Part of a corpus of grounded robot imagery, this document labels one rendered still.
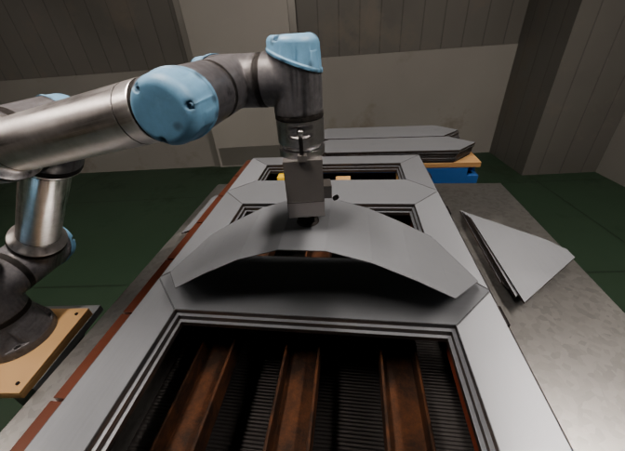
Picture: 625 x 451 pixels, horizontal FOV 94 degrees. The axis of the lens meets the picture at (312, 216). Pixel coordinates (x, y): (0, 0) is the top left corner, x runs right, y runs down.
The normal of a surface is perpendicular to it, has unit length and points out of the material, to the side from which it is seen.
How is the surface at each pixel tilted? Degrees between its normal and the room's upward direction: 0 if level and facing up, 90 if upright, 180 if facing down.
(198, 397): 0
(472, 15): 90
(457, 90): 90
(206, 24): 90
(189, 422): 0
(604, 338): 0
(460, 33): 90
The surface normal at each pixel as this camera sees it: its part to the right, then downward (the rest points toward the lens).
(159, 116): -0.17, 0.55
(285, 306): -0.07, -0.84
